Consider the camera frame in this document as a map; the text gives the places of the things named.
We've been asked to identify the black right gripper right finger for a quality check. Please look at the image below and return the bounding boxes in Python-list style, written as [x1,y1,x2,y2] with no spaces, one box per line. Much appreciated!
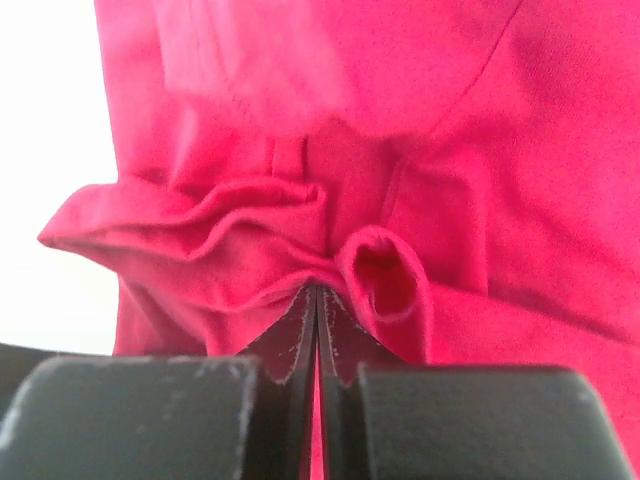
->
[317,287,634,479]

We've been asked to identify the pink t shirt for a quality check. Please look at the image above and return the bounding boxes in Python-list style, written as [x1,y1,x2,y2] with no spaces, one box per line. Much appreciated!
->
[39,1,639,463]

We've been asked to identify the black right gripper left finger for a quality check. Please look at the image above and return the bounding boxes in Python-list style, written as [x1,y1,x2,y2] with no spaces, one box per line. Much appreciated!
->
[1,286,316,479]

